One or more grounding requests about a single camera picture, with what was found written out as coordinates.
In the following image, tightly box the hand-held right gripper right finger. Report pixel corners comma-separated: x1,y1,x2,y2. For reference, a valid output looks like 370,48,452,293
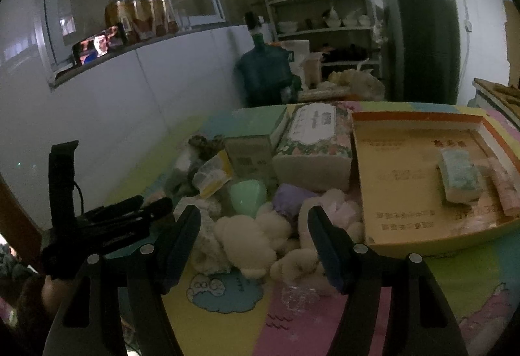
306,205,472,356

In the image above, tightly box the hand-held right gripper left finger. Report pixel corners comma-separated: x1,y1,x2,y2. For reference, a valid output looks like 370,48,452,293
41,204,202,356

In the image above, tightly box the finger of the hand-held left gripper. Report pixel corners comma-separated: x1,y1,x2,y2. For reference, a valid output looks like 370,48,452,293
85,196,145,222
134,197,175,223

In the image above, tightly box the white speckled tissue pack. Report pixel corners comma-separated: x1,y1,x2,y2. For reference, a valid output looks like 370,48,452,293
173,197,235,275

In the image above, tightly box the pink white plush toy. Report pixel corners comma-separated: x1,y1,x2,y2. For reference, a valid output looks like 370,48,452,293
298,189,365,249

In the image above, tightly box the yellow white packet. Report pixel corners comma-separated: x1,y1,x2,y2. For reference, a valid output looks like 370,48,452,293
193,150,233,199

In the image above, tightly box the purple soft sponge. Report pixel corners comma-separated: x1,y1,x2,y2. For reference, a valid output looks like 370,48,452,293
271,183,315,221

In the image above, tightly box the person's left hand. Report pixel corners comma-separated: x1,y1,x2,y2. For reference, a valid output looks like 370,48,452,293
17,275,63,340

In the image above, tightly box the grey green cloth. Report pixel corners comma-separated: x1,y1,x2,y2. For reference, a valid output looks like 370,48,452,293
164,155,204,202

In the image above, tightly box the leopard print cloth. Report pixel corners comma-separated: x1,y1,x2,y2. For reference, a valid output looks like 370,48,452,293
188,134,225,156

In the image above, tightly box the mint green foam sponge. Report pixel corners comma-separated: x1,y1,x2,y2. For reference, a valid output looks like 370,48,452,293
227,179,269,216

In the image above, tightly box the green tissue box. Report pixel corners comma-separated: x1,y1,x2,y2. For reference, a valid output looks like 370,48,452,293
224,106,291,184

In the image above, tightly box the floral tissue pack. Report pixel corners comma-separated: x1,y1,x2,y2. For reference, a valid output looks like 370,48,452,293
272,103,353,192

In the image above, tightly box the phone showing video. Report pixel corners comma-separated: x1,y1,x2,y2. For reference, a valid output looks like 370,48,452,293
72,26,124,66

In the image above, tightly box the green white sponge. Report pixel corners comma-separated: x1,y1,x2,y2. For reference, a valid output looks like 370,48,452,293
438,149,484,204

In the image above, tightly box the blue water jug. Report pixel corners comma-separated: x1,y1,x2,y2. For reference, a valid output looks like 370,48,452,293
235,43,303,107

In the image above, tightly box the plastic bag of food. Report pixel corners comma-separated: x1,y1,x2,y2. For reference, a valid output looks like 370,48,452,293
327,70,386,101

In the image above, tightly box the amber liquid plastic bottle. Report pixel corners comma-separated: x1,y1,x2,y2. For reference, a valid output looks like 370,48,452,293
122,0,141,43
138,0,158,40
105,0,124,36
153,0,180,36

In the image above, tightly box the black water pump dispenser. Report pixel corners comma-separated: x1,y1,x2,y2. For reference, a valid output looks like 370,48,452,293
244,12,266,45

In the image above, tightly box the dark refrigerator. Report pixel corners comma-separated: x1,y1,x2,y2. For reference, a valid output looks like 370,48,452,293
380,0,462,105

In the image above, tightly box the brown cardboard sheet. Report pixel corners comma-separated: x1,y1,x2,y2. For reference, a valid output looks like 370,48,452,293
504,0,520,89

